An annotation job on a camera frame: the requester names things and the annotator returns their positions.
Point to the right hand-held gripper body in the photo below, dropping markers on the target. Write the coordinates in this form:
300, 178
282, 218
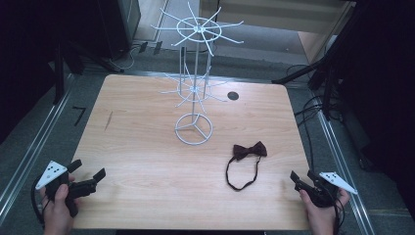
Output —
326, 189

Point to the black metal stand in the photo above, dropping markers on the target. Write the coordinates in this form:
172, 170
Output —
326, 65
62, 65

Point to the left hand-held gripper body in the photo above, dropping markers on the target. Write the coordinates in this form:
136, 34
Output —
57, 182

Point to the black table grommet hole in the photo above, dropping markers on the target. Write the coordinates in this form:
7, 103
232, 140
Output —
233, 95

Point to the person's left hand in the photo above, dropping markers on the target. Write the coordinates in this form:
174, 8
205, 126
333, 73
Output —
57, 209

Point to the dark red bow tie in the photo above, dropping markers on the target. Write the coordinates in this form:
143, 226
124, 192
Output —
245, 163

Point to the aluminium floor rail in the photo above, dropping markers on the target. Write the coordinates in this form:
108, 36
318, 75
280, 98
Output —
29, 150
342, 169

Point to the person's right hand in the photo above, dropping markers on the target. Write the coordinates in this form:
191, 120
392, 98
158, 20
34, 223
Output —
321, 215

